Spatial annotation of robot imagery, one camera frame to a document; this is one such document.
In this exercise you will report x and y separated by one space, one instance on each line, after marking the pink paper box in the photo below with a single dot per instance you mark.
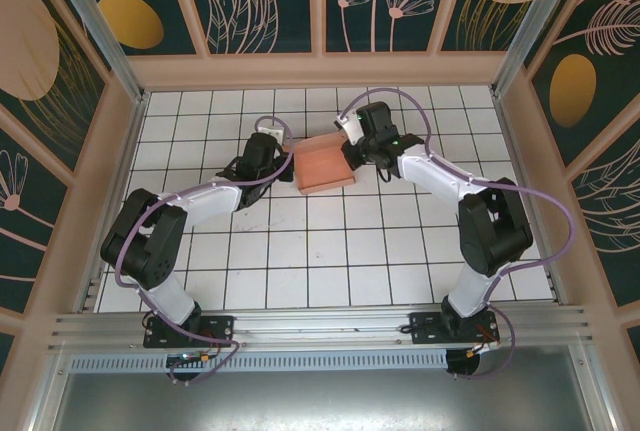
320 166

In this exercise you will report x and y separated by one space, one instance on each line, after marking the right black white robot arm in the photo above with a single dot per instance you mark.
435 171

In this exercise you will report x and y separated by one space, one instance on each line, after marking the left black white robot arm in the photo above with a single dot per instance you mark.
210 201

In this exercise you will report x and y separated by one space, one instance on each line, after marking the small green circuit board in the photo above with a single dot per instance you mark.
189 357

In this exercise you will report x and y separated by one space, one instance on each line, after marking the grey metal sheet panel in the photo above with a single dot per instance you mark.
320 401

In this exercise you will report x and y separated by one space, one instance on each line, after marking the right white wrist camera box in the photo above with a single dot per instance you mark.
350 128

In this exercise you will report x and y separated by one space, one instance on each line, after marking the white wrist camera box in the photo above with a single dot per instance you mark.
272 132
350 128

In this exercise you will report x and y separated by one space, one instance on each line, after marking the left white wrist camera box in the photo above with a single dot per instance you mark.
272 132

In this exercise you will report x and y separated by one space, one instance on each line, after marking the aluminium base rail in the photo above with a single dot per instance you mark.
320 326

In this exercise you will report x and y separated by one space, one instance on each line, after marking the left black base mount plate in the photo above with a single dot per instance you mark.
220 326

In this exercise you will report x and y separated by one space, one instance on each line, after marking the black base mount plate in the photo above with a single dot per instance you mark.
220 326
425 331

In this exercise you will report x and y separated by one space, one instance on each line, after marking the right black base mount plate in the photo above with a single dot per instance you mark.
425 331

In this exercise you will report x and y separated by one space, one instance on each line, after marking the right aluminium corner post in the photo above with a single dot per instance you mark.
540 16

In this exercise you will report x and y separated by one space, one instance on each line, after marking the aluminium corner post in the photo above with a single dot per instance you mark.
540 16
95 16

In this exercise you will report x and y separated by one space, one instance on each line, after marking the left aluminium corner post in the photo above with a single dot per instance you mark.
95 16

